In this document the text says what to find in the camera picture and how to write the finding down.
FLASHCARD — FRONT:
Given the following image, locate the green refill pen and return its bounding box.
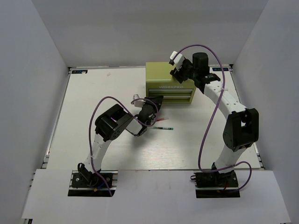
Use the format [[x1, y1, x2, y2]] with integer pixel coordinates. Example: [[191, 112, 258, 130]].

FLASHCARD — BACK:
[[152, 126, 174, 130]]

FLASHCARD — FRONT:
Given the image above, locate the green metal drawer toolbox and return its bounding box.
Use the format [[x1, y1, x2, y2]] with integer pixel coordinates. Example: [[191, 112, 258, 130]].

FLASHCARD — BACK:
[[145, 62, 196, 104]]

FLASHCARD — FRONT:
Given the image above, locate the corner label sticker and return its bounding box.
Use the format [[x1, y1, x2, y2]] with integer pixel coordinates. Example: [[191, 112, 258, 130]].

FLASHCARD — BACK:
[[212, 67, 229, 71], [71, 70, 88, 74]]

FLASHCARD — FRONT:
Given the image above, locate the right corner label sticker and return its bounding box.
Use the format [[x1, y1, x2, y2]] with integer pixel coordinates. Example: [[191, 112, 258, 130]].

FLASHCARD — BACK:
[[212, 67, 229, 71]]

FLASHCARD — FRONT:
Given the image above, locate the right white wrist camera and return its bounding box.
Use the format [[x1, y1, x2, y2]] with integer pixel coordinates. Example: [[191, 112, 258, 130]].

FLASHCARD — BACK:
[[169, 51, 185, 70]]

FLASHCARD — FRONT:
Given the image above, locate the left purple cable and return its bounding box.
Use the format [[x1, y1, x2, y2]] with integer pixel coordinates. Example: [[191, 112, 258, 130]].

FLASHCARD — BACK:
[[90, 95, 162, 196]]

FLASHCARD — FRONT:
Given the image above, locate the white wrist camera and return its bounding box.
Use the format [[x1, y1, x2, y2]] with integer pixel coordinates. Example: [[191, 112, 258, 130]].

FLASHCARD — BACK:
[[131, 94, 145, 108], [169, 51, 185, 70]]

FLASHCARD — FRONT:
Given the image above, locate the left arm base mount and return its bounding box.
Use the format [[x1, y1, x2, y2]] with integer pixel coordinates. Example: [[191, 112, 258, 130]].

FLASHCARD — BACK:
[[68, 171, 118, 197]]

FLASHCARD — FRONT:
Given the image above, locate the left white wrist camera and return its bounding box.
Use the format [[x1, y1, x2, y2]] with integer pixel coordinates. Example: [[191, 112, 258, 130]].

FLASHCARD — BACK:
[[131, 94, 145, 108]]

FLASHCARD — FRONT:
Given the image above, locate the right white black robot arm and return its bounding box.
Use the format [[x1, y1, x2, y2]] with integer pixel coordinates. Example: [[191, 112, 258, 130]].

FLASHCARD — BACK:
[[169, 51, 259, 186]]

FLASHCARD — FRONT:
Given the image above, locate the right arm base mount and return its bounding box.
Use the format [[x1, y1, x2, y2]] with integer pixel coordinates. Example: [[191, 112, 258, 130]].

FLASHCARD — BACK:
[[190, 171, 240, 199]]

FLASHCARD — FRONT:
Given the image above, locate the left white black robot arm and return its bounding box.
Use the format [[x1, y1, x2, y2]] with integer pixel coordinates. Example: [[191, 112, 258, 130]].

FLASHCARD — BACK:
[[78, 95, 164, 186]]

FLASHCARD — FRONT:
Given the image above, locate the left corner label sticker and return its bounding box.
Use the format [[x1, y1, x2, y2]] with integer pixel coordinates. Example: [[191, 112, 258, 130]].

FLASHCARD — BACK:
[[71, 70, 88, 74]]

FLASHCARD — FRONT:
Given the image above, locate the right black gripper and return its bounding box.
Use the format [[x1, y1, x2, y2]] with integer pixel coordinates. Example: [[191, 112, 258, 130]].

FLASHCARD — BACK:
[[171, 58, 199, 84]]

